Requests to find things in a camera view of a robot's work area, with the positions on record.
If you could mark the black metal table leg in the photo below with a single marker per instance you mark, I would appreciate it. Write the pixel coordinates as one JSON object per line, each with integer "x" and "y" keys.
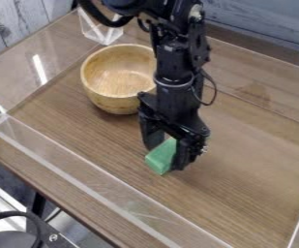
{"x": 37, "y": 205}

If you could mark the green rectangular block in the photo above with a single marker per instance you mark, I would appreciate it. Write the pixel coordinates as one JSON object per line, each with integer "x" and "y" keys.
{"x": 159, "y": 158}

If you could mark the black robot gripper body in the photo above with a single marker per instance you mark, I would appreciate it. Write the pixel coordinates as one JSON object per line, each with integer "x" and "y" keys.
{"x": 173, "y": 105}

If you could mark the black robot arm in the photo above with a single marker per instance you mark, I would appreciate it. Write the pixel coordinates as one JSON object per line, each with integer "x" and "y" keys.
{"x": 175, "y": 23}

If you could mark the clear acrylic tray wall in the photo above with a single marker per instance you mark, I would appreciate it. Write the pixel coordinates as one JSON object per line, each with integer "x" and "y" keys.
{"x": 232, "y": 200}

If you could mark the clear acrylic corner bracket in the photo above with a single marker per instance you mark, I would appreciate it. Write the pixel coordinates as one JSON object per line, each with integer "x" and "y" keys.
{"x": 95, "y": 31}

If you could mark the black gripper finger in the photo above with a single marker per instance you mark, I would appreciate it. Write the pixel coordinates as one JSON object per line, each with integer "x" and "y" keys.
{"x": 189, "y": 147}
{"x": 152, "y": 133}

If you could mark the light wooden bowl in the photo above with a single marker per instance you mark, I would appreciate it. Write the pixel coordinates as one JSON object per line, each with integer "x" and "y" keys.
{"x": 115, "y": 73}

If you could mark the metal bracket with screw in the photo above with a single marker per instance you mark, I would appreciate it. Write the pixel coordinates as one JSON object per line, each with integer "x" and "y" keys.
{"x": 52, "y": 239}

